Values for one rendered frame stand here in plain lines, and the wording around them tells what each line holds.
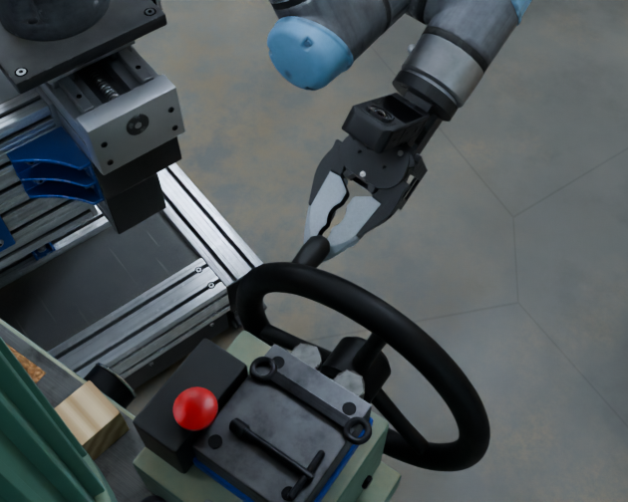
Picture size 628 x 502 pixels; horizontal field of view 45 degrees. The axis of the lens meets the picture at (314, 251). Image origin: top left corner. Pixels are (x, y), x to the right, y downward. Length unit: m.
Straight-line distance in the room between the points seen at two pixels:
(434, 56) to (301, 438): 0.41
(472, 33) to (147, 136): 0.50
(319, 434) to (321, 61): 0.35
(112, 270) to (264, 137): 0.64
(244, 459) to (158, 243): 1.10
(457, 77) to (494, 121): 1.35
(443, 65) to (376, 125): 0.12
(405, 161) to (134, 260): 0.93
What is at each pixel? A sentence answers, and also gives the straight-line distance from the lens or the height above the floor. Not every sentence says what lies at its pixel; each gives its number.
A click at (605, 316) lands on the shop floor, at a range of 1.84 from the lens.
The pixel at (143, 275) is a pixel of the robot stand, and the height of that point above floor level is 0.21.
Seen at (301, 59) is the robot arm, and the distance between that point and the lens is 0.73.
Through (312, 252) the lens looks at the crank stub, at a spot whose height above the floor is 0.90.
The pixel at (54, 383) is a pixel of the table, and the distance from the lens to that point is 0.70.
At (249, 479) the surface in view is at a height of 1.00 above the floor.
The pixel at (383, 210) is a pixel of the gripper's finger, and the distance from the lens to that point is 0.75.
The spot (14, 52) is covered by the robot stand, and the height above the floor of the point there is 0.82.
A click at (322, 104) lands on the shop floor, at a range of 2.11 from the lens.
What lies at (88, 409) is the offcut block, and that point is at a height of 0.94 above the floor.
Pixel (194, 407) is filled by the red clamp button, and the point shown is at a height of 1.03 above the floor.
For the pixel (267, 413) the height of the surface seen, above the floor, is 1.00.
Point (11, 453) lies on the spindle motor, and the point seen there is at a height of 1.33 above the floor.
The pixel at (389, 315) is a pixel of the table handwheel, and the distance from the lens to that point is 0.64.
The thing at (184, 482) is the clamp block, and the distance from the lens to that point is 0.58.
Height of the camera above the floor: 1.51
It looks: 56 degrees down
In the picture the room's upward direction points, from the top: straight up
